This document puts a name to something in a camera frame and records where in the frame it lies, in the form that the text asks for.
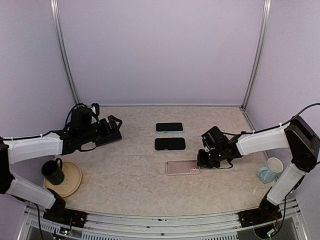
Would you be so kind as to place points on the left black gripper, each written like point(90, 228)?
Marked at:
point(107, 131)

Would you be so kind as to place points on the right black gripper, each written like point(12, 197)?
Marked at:
point(201, 161)

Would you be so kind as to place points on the black phone brown edge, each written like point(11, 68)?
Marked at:
point(107, 139)

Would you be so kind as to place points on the pink phone case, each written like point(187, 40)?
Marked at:
point(182, 167)

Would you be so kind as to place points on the light blue phone case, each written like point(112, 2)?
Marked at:
point(170, 132)

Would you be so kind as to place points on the black phone silver edge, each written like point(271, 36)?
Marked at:
point(170, 143)

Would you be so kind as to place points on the black phone case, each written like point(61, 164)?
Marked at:
point(170, 144)

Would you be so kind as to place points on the black phone teal edge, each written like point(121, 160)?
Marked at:
point(169, 127)

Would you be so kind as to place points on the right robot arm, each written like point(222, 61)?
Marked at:
point(295, 135)

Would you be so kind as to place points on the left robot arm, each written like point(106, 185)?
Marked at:
point(82, 126)

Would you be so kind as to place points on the light blue mug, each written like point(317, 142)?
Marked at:
point(268, 173)

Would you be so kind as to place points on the beige round plate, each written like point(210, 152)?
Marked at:
point(71, 182)

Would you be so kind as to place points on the dark green mug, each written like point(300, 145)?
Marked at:
point(52, 170)

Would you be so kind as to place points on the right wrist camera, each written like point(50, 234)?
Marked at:
point(208, 142)

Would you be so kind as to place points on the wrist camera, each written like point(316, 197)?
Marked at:
point(95, 108)
point(208, 142)

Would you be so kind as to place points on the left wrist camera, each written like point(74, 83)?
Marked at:
point(95, 108)

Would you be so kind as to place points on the front aluminium rail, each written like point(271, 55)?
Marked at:
point(108, 226)

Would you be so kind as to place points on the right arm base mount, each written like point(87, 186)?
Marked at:
point(258, 216)

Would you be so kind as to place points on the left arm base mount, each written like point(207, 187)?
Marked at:
point(66, 216)

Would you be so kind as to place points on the left aluminium frame post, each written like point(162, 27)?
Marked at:
point(54, 5)

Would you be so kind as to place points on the aluminium frame post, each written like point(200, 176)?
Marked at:
point(54, 5)
point(258, 53)

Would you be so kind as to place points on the right aluminium frame post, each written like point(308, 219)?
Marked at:
point(258, 53)

